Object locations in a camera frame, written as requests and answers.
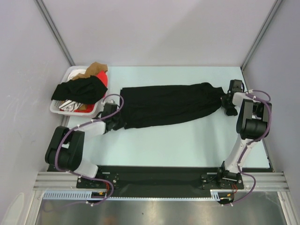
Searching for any black tank top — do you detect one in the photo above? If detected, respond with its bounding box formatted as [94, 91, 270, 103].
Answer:
[120, 82, 225, 129]

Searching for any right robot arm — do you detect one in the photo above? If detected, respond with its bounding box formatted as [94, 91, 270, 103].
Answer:
[216, 80, 272, 188]

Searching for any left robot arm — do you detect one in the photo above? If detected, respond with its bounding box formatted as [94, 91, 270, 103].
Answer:
[45, 100, 122, 188]

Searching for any white laundry basket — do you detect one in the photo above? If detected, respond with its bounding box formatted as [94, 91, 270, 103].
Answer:
[50, 66, 101, 118]

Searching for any striped black white garment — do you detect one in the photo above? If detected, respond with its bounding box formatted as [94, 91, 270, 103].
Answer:
[59, 100, 83, 112]

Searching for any brown garment in basket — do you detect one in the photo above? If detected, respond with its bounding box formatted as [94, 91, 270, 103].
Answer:
[72, 62, 108, 80]

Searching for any white garment in basket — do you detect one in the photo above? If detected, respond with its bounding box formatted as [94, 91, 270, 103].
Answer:
[67, 69, 86, 81]

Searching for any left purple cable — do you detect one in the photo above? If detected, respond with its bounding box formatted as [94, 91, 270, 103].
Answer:
[54, 94, 124, 208]

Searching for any aluminium extrusion rail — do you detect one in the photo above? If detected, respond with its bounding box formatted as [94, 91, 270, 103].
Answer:
[33, 172, 289, 192]

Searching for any slotted cable duct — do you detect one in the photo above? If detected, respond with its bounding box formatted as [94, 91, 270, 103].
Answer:
[44, 190, 233, 201]

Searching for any right aluminium frame post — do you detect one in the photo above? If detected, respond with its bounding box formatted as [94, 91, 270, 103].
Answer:
[240, 0, 285, 72]

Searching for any aluminium frame post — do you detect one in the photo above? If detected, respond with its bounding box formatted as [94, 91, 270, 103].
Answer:
[240, 0, 285, 72]
[34, 0, 75, 66]

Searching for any left aluminium frame post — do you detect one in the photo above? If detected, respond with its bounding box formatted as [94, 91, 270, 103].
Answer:
[34, 0, 75, 66]

